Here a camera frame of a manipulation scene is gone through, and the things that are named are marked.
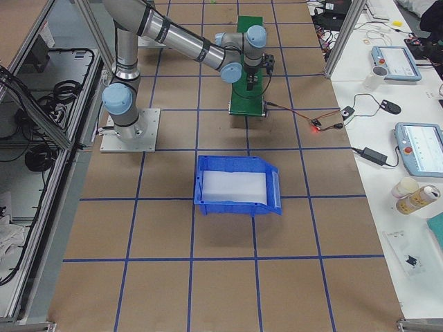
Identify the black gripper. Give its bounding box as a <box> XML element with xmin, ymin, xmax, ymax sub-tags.
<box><xmin>244</xmin><ymin>67</ymin><xmax>258</xmax><ymax>91</ymax></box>

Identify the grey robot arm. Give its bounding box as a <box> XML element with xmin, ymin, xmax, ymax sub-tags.
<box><xmin>102</xmin><ymin>1</ymin><xmax>273</xmax><ymax>141</ymax></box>

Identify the green conveyor belt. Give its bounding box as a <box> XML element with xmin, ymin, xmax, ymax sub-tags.
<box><xmin>229</xmin><ymin>16</ymin><xmax>273</xmax><ymax>117</ymax></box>

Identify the small speed controller board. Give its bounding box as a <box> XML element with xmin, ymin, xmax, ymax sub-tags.
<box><xmin>311</xmin><ymin>119</ymin><xmax>322</xmax><ymax>131</ymax></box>

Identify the blue plastic bin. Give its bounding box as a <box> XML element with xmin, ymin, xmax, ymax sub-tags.
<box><xmin>194</xmin><ymin>156</ymin><xmax>282</xmax><ymax>217</ymax></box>

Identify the white mug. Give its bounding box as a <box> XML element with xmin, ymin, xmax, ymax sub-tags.
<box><xmin>363</xmin><ymin>66</ymin><xmax>388</xmax><ymax>91</ymax></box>

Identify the black computer mouse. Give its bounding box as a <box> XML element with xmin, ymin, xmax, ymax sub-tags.
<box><xmin>380</xmin><ymin>100</ymin><xmax>401</xmax><ymax>115</ymax></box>

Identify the upper teach pendant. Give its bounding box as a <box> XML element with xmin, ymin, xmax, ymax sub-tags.
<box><xmin>371</xmin><ymin>46</ymin><xmax>422</xmax><ymax>82</ymax></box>

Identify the teach pendant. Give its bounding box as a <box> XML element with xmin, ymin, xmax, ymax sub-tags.
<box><xmin>371</xmin><ymin>46</ymin><xmax>422</xmax><ymax>82</ymax></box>
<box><xmin>395</xmin><ymin>122</ymin><xmax>442</xmax><ymax>178</ymax></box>

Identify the black power adapter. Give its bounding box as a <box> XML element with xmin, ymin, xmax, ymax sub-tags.
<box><xmin>361</xmin><ymin>147</ymin><xmax>387</xmax><ymax>166</ymax></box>

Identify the lower teach pendant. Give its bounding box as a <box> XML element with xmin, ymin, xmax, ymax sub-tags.
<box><xmin>395</xmin><ymin>122</ymin><xmax>442</xmax><ymax>178</ymax></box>

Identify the red black conveyor cable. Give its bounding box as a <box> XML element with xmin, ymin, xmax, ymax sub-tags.
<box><xmin>266</xmin><ymin>100</ymin><xmax>344</xmax><ymax>133</ymax></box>

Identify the aluminium frame post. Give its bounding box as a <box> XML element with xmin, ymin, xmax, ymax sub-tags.
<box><xmin>324</xmin><ymin>0</ymin><xmax>366</xmax><ymax>79</ymax></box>

